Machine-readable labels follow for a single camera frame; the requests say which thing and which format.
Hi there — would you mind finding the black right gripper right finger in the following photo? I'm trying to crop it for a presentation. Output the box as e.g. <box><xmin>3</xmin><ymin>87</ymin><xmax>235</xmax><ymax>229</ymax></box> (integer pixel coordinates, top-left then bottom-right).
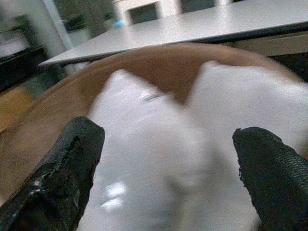
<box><xmin>231</xmin><ymin>127</ymin><xmax>308</xmax><ymax>231</ymax></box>

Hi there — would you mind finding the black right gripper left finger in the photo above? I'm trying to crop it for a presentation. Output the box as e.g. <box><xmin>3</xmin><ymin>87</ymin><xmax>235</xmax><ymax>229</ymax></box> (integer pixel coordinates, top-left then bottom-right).
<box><xmin>0</xmin><ymin>116</ymin><xmax>105</xmax><ymax>231</ymax></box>

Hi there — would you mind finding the white pillow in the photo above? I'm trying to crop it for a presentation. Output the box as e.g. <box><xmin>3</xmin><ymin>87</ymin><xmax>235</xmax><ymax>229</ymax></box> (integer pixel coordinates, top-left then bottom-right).
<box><xmin>76</xmin><ymin>60</ymin><xmax>308</xmax><ymax>231</ymax></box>

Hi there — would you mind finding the black shelf unit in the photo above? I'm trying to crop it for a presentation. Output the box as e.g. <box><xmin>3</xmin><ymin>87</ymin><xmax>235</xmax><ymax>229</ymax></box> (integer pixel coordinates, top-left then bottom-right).
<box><xmin>0</xmin><ymin>14</ymin><xmax>49</xmax><ymax>92</ymax></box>

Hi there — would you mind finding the white pillar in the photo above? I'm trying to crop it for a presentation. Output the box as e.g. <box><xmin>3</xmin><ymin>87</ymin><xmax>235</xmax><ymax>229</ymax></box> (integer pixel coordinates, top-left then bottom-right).
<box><xmin>42</xmin><ymin>0</ymin><xmax>77</xmax><ymax>75</ymax></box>

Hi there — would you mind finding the white table with dark edge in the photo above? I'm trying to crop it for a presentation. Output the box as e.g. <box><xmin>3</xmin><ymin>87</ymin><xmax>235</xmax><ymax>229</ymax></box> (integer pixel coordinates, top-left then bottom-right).
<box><xmin>38</xmin><ymin>0</ymin><xmax>308</xmax><ymax>67</ymax></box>

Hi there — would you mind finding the white cabinet with dark openings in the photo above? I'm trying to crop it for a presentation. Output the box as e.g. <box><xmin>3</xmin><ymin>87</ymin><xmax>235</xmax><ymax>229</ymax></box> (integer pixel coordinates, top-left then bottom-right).
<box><xmin>115</xmin><ymin>0</ymin><xmax>231</xmax><ymax>25</ymax></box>

